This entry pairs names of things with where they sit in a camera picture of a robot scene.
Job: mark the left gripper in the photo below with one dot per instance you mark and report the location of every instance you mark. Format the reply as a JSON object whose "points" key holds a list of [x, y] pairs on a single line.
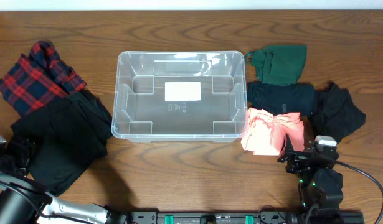
{"points": [[22, 150]]}

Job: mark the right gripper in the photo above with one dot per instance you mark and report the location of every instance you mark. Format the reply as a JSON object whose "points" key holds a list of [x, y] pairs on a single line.
{"points": [[299, 158]]}

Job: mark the dark navy garment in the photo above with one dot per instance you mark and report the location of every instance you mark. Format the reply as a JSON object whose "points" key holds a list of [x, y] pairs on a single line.
{"points": [[276, 99]]}

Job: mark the black pants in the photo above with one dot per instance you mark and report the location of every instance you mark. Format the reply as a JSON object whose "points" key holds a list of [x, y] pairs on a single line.
{"points": [[69, 134]]}

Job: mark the red navy plaid shirt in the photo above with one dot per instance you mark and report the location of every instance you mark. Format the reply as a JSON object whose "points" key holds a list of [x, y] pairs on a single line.
{"points": [[39, 78]]}

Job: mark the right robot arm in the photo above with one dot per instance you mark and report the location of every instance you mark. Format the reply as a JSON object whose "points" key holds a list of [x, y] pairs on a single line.
{"points": [[320, 187]]}

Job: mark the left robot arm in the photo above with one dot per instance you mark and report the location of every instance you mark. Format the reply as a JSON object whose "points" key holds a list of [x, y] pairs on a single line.
{"points": [[26, 201]]}

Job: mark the clear plastic storage container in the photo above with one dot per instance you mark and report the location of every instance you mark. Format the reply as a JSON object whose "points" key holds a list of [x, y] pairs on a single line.
{"points": [[141, 114]]}

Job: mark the pink folded garment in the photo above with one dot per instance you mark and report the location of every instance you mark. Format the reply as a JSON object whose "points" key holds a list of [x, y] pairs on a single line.
{"points": [[267, 133]]}

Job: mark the black crumpled garment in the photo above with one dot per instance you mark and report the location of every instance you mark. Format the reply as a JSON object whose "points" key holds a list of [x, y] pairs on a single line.
{"points": [[334, 113]]}

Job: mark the dark green folded garment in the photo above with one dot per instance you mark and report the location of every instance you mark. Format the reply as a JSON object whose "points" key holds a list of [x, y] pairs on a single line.
{"points": [[278, 64]]}

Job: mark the white label sticker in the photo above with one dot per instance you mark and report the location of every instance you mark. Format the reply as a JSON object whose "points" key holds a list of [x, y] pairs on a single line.
{"points": [[182, 91]]}

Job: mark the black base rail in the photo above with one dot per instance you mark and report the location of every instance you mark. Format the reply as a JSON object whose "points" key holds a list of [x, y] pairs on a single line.
{"points": [[261, 217]]}

